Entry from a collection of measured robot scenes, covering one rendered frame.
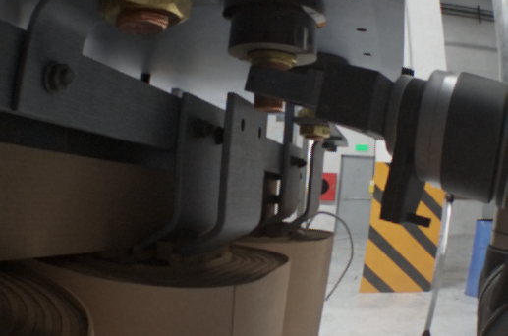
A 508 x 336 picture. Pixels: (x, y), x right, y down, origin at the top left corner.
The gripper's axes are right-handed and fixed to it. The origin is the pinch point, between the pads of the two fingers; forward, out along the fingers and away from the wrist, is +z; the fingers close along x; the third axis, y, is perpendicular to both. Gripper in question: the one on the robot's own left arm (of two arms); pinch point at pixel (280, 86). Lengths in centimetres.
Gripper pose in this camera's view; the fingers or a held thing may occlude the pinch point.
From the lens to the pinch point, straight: 49.7
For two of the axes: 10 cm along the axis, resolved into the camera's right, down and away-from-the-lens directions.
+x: -5.8, -1.1, -8.1
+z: -7.8, -2.2, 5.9
